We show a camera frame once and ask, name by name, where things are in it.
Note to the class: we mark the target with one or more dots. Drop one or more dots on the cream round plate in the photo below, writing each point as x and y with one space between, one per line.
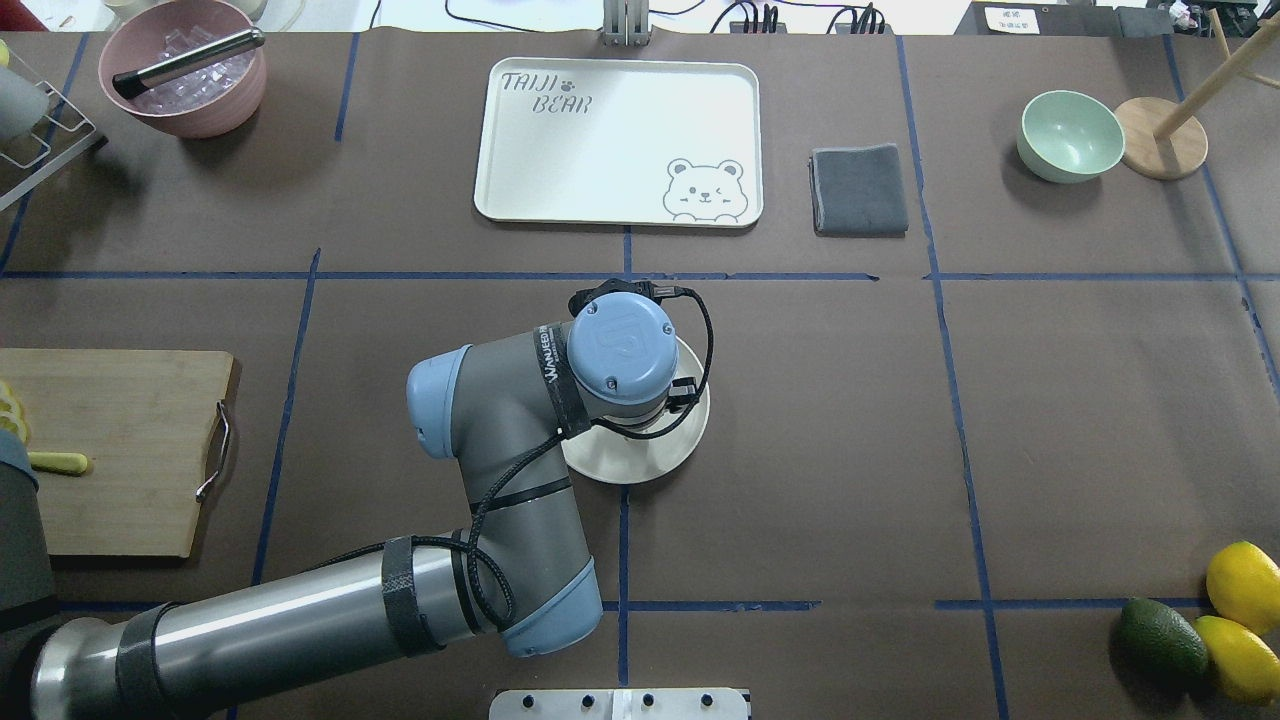
609 457

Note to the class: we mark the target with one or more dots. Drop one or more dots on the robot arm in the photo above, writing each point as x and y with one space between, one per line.
521 568

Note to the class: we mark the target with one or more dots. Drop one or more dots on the white bear tray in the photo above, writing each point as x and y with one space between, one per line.
626 142

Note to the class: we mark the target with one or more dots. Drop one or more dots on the grey folded cloth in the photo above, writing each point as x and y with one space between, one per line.
857 192

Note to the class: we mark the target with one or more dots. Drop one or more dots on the power strip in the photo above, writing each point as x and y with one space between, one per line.
804 17

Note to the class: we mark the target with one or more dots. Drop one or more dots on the mint green bowl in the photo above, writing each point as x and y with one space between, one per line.
1065 137

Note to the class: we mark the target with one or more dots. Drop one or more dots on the black box with label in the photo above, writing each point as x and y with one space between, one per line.
1007 18

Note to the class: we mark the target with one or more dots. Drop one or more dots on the pink bowl with ice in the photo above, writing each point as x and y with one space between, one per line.
195 106

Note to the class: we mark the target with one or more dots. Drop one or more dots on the wooden cutting board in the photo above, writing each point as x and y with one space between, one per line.
146 419

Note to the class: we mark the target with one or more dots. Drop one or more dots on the wooden mug tree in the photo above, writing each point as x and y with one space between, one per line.
1163 139

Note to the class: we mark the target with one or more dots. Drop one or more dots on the green avocado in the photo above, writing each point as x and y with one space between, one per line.
1161 644

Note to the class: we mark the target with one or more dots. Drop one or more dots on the lemon slice middle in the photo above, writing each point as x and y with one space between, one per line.
16 424

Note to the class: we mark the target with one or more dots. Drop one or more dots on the yellow lemon near avocado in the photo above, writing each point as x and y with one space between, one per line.
1242 582

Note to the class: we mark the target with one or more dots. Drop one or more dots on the grey blue cup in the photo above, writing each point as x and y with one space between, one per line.
23 105

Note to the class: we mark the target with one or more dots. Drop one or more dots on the yellow lemon outer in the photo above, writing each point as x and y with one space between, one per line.
1243 667

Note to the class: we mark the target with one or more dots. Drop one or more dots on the aluminium frame post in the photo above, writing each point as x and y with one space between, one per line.
626 23

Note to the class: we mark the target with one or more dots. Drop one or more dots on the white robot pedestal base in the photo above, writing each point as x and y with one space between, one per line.
623 703

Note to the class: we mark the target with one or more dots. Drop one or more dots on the metal scoop handle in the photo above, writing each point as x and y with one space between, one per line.
215 53

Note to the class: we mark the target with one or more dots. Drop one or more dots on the white wire cup rack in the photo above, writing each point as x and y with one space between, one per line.
63 135

